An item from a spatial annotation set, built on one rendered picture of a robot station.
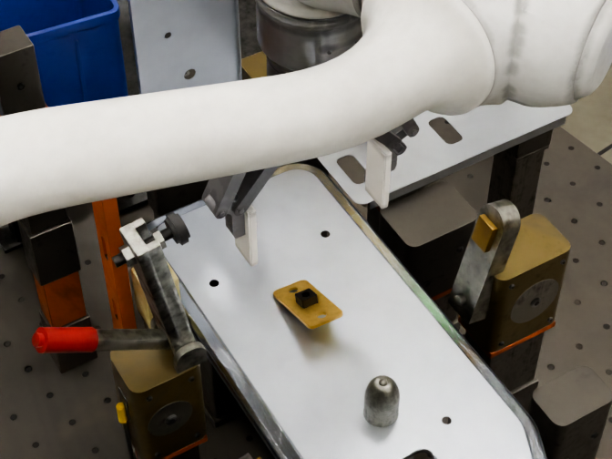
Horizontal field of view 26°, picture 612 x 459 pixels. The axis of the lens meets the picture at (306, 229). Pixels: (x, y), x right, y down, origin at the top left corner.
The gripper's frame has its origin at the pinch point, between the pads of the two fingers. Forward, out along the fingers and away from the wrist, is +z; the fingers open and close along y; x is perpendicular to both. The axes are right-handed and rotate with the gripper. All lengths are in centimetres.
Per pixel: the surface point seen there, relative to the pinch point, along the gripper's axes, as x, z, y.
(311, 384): -6.7, 14.6, -4.0
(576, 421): -22.0, 15.7, 15.4
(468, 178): 31, 45, 44
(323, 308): -1.2, 12.1, 0.6
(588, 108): 87, 115, 124
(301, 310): -0.1, 12.4, -1.2
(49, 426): 22, 45, -23
